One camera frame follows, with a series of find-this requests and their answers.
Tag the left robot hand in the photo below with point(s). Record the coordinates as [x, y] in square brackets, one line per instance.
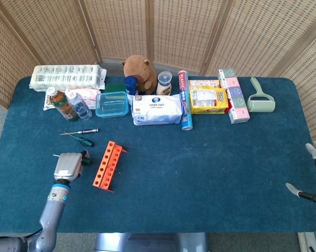
[67, 165]

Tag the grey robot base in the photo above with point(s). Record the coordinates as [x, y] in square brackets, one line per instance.
[150, 242]

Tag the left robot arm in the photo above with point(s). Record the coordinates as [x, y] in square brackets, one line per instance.
[51, 215]

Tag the black metal precision screwdriver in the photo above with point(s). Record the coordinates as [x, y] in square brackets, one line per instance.
[88, 131]

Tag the orange test tube rack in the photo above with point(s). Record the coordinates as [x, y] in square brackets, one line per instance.
[107, 168]

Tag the green tea bottle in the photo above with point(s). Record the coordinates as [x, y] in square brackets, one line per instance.
[65, 107]

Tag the clear water bottle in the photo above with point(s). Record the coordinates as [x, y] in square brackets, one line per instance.
[81, 107]

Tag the white pink snack bag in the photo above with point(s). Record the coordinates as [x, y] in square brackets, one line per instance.
[90, 95]

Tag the clear container blue lid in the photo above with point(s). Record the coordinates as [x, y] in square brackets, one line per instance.
[111, 105]

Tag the dark green box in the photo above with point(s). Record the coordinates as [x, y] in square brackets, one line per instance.
[115, 87]

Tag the green lint roller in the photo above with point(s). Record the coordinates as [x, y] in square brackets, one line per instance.
[260, 103]

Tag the blue white spray can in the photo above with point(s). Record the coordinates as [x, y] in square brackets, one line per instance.
[131, 85]

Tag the white wet wipes pack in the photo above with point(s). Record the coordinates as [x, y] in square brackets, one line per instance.
[157, 109]

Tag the pastel tissue box pack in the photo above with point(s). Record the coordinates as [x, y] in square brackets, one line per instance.
[236, 102]

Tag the brown capybara plush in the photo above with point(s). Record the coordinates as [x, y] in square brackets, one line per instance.
[142, 71]

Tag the blue table cover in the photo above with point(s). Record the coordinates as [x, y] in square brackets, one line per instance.
[199, 170]

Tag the white mayonnaise bottle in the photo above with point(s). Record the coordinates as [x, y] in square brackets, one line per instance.
[164, 84]

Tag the yellow Lipo snack bag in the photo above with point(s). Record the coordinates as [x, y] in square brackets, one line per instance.
[209, 101]

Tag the wicker folding screen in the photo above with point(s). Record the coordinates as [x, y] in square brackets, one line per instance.
[121, 29]

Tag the yellow red flat box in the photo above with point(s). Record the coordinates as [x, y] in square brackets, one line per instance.
[203, 84]

